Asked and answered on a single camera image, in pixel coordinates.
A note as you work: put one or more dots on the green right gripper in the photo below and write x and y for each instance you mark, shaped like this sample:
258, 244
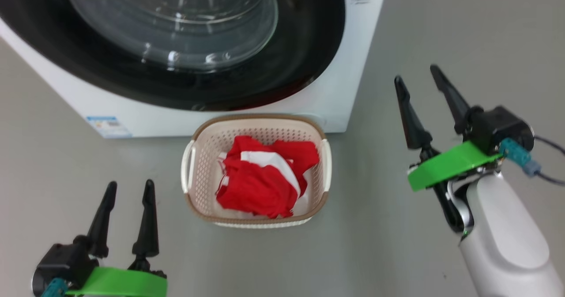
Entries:
450, 164

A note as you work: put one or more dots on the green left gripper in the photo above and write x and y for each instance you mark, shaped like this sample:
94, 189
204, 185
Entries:
123, 283

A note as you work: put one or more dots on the red and white garment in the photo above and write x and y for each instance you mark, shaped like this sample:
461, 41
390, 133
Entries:
256, 186

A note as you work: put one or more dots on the black round washer door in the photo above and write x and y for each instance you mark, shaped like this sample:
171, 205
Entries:
287, 67

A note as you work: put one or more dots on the white washing machine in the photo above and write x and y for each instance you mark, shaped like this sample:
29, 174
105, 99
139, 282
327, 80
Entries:
344, 89

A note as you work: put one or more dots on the cream perforated laundry basket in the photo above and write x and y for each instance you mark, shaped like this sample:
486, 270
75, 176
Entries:
203, 156

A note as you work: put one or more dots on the blue energy label sticker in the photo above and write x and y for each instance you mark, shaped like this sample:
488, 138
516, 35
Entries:
108, 127

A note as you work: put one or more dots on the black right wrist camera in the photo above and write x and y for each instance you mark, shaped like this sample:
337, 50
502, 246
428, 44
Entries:
499, 125

